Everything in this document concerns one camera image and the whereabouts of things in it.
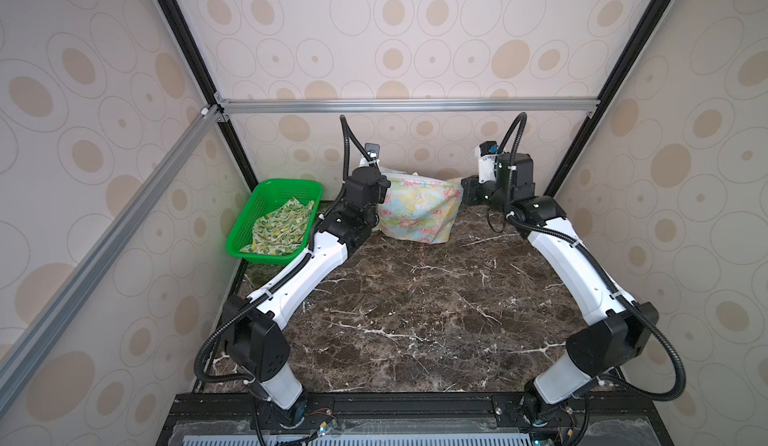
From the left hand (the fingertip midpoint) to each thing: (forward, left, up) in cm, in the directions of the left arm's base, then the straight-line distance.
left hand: (371, 160), depth 73 cm
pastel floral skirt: (-1, -13, -16) cm, 21 cm away
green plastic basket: (+24, +43, -37) cm, 61 cm away
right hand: (0, -24, -6) cm, 25 cm away
